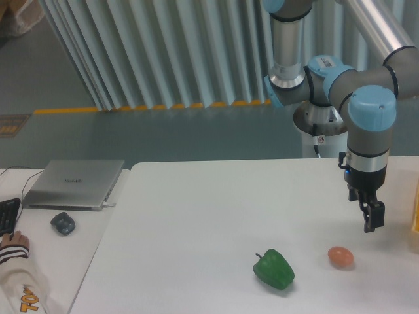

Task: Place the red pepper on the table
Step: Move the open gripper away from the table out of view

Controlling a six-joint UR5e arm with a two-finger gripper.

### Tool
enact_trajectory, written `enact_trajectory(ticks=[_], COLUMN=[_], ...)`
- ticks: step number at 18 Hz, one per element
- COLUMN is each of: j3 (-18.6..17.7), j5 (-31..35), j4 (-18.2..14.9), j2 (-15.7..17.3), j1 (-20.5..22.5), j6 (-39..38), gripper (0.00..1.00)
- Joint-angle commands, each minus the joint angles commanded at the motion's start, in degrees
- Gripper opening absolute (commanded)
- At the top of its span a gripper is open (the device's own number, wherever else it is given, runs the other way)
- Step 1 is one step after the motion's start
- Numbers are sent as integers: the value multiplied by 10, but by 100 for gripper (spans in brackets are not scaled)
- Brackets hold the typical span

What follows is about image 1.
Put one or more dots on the black earbud case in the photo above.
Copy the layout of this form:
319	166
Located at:
63	223

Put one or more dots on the green bell pepper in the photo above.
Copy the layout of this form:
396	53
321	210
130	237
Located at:
273	269

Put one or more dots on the brown egg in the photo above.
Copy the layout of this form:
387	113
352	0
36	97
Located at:
340	256

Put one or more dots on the silver closed laptop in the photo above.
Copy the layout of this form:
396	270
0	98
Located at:
82	185

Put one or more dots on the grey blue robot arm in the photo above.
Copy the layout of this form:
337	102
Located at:
335	98

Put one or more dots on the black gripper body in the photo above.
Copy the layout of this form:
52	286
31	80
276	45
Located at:
364	175

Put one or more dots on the person's hand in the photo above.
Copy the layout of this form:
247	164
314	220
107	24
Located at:
15	239

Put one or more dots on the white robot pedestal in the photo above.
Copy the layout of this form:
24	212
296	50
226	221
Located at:
322	140

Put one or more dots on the grey folding partition screen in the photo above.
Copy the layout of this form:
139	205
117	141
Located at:
168	53

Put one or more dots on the brown cardboard box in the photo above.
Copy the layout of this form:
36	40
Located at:
19	17

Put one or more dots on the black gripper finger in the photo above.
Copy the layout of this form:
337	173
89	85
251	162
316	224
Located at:
363	202
374	213

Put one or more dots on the black keyboard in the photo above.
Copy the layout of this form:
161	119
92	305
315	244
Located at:
9	210

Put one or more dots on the yellow container edge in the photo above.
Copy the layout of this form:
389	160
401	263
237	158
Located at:
415	224

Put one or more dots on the white striped sleeve forearm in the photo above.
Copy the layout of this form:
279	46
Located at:
24	288

